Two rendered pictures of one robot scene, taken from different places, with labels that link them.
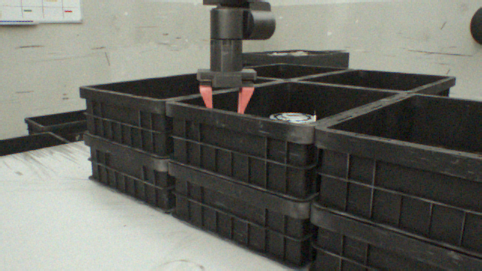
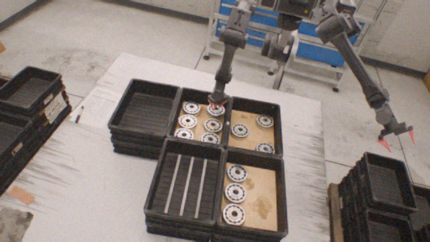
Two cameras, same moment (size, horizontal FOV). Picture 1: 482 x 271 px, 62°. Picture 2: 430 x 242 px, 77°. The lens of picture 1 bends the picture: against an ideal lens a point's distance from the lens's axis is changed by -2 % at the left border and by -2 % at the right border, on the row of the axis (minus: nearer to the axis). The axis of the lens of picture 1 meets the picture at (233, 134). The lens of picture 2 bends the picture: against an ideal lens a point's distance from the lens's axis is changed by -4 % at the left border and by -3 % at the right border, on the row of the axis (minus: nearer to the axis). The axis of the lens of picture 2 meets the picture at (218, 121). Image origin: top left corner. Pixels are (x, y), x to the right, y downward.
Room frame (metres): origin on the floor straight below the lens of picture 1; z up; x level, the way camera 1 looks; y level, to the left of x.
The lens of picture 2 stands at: (1.62, -0.78, 2.01)
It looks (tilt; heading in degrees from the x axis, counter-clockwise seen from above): 46 degrees down; 137
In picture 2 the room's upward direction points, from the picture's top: 12 degrees clockwise
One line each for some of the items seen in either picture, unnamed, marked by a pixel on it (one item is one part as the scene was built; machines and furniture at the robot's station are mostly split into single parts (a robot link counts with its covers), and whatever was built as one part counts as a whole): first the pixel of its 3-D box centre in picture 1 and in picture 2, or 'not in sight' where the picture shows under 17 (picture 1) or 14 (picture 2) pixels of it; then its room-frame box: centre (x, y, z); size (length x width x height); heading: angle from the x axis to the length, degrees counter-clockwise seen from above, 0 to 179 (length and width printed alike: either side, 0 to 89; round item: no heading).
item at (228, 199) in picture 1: (291, 181); not in sight; (0.77, -0.12, 0.76); 0.40 x 0.30 x 0.12; 139
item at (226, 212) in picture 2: not in sight; (234, 214); (1.30, -0.27, 0.86); 0.10 x 0.10 x 0.01
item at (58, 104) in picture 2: not in sight; (56, 107); (-0.21, -0.76, 0.41); 0.31 x 0.02 x 0.16; 133
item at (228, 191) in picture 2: not in sight; (235, 192); (1.22, -0.20, 0.86); 0.10 x 0.10 x 0.01
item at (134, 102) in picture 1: (186, 88); (254, 125); (0.97, 0.11, 0.92); 0.40 x 0.30 x 0.02; 139
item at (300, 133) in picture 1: (294, 102); (201, 115); (0.77, -0.12, 0.92); 0.40 x 0.30 x 0.02; 139
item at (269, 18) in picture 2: not in sight; (249, 21); (-0.46, 1.34, 0.60); 0.72 x 0.03 x 0.56; 43
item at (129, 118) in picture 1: (187, 109); (252, 131); (0.97, 0.11, 0.87); 0.40 x 0.30 x 0.11; 139
